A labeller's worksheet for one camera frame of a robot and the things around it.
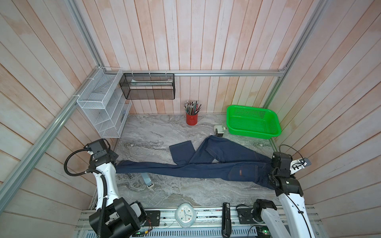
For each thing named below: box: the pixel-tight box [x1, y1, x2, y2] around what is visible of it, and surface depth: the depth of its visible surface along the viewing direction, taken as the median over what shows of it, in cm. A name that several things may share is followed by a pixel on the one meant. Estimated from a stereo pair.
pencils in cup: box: [183, 100, 202, 116], surface depth 106 cm
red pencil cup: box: [186, 112, 198, 126], surface depth 112 cm
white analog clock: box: [174, 202, 197, 229], surface depth 74 cm
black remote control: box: [221, 202, 233, 238], surface depth 71 cm
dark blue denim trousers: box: [115, 135, 274, 189], surface depth 94 cm
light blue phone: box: [140, 172, 153, 187], surface depth 83 cm
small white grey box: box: [214, 124, 227, 137], surface depth 106 cm
